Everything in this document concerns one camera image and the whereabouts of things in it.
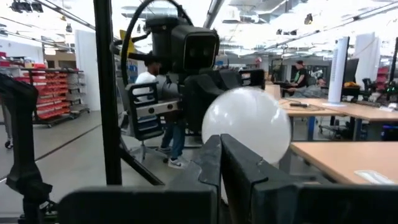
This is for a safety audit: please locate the black metal rig frame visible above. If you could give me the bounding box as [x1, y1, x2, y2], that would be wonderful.
[0, 0, 165, 224]

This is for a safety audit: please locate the person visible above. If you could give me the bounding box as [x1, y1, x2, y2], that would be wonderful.
[294, 60, 309, 90]
[135, 58, 190, 169]
[287, 77, 328, 99]

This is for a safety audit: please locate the long wooden background desk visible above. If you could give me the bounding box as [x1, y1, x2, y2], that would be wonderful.
[273, 96, 398, 123]

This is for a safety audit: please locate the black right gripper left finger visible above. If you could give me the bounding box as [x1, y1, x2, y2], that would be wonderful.
[57, 134, 222, 224]

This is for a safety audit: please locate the orange wooden desk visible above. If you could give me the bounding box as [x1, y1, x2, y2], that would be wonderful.
[289, 141, 398, 186]

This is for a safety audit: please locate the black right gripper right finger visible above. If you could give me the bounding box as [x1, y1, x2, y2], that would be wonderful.
[220, 133, 398, 224]

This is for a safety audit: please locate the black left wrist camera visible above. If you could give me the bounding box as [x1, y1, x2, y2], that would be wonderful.
[169, 24, 220, 74]

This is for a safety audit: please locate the white round lightbulb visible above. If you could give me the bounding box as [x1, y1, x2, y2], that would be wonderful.
[201, 86, 292, 165]

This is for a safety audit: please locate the red bin storage rack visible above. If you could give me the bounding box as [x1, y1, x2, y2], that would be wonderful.
[15, 63, 91, 128]

